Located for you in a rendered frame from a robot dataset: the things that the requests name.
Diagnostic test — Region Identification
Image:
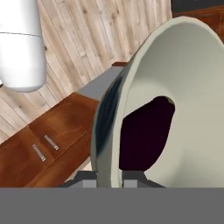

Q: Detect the pale grey bowl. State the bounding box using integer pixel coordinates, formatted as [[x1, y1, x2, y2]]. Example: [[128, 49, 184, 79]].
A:
[[89, 16, 224, 189]]

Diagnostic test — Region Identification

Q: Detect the dark purple eggplant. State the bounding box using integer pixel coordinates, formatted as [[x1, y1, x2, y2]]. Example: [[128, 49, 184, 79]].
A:
[[118, 95, 176, 172]]

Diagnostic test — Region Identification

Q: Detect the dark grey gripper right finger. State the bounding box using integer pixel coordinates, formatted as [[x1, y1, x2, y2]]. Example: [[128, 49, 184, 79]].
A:
[[121, 170, 166, 189]]

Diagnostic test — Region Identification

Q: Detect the silver cupboard handle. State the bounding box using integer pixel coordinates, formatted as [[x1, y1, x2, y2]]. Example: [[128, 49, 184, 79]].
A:
[[43, 134, 60, 151], [31, 143, 47, 163]]

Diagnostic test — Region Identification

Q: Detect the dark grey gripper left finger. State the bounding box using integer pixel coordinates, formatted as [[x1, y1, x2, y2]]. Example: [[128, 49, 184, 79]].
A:
[[59, 170, 99, 189]]

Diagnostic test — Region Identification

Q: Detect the white rounded cylinder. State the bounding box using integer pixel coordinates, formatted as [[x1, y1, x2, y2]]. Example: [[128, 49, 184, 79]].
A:
[[0, 0, 48, 94]]

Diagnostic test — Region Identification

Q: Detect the brown wooden cupboard door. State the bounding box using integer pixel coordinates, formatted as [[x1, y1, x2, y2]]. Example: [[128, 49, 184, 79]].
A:
[[0, 125, 57, 189], [28, 92, 102, 160]]

